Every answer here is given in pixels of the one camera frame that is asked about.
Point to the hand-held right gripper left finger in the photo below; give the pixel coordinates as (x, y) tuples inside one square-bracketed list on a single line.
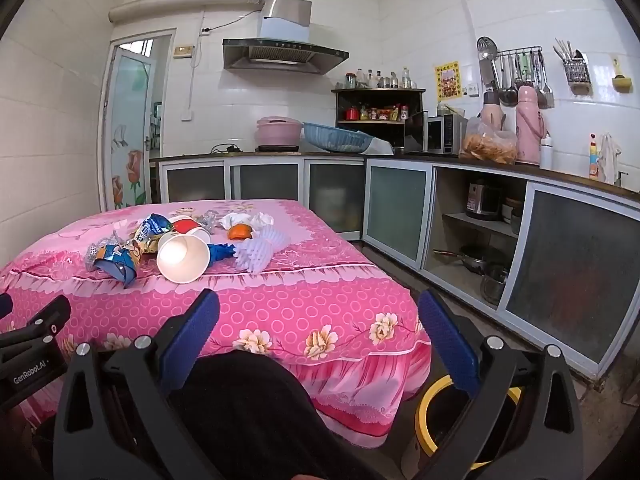
[(192, 327)]

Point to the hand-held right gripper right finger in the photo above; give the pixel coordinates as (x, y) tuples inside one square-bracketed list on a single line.
[(447, 345)]

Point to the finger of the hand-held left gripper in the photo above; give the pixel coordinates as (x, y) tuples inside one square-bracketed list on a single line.
[(47, 317), (4, 305)]

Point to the yellow rimmed trash bin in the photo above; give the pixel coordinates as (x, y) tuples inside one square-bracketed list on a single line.
[(421, 412)]

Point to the orange peel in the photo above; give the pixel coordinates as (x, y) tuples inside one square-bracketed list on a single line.
[(240, 232)]

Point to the white paper cup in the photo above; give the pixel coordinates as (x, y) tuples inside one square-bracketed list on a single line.
[(182, 260)]

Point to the steel pot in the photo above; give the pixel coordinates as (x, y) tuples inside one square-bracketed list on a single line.
[(495, 284)]

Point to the silver foil wrapper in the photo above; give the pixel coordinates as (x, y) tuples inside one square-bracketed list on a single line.
[(97, 253), (207, 221)]

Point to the blue crumpled snack wrapper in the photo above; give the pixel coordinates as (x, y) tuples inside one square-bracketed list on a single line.
[(117, 266)]

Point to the frying pan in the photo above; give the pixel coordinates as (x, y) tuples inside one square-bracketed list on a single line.
[(472, 258)]

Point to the person's dark trouser leg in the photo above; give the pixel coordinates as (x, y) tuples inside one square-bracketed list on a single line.
[(250, 410)]

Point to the white foam fruit net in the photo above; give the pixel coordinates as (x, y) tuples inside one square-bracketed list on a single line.
[(260, 252)]

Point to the blue yellow snack bag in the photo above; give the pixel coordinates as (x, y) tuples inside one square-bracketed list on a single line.
[(147, 232)]

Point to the pink floral tablecloth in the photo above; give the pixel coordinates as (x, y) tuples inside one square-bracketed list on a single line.
[(300, 300)]

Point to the white crumpled tissue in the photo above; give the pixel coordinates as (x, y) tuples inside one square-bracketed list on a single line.
[(250, 220)]

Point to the silver rice cooker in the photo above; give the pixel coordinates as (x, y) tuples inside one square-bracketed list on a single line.
[(482, 201)]

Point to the kitchen counter cabinet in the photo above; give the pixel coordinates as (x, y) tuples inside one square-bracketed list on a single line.
[(397, 205)]

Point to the black induction cooktop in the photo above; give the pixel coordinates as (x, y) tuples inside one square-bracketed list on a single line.
[(277, 149)]

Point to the plastic bag of fried food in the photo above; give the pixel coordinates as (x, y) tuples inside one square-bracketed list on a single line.
[(487, 147)]

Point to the white cloth on counter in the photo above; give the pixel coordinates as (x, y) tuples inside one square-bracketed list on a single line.
[(381, 146)]

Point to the silver microwave oven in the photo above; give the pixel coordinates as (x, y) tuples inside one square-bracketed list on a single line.
[(440, 132)]

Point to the white squeeze bottle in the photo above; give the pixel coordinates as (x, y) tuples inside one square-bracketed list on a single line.
[(546, 155)]

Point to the pink cooking pot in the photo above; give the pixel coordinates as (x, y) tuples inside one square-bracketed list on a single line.
[(279, 131)]

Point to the glass door with flower print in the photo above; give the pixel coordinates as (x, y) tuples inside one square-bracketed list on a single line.
[(130, 110)]

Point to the dish soap bottle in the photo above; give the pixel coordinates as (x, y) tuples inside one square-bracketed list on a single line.
[(593, 160)]

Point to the blue plastic basket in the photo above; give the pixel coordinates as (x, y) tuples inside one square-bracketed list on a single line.
[(335, 137)]

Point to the pink thermos with dark lid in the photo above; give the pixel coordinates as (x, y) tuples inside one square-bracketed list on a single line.
[(492, 112)]

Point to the tall pink thermos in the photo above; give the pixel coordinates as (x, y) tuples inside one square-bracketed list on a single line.
[(529, 122)]

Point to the row of condiment jars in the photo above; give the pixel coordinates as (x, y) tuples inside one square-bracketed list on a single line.
[(380, 113)]

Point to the white hanging towel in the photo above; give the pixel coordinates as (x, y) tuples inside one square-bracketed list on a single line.
[(610, 157)]

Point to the dark wooden corner shelf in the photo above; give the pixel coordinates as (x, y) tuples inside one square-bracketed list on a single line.
[(380, 92)]

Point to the row of glass bottles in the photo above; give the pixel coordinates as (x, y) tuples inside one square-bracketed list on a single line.
[(380, 80)]

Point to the rack of hanging utensils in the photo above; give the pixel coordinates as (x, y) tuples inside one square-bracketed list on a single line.
[(520, 75)]

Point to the steel range hood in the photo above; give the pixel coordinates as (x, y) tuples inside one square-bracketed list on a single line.
[(285, 55)]

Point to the metal chopstick holder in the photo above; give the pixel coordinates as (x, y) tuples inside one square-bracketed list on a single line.
[(576, 70)]

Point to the white wall switch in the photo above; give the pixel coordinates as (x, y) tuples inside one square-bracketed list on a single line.
[(186, 115)]

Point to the yellow wall poster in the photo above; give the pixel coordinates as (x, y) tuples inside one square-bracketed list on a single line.
[(447, 81)]

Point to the beige wall box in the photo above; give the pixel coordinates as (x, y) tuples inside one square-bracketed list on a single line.
[(183, 50)]

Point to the yellow wall scoop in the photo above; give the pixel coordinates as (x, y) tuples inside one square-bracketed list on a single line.
[(621, 81)]

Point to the white exhaust duct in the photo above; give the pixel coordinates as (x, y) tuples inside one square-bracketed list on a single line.
[(175, 5)]

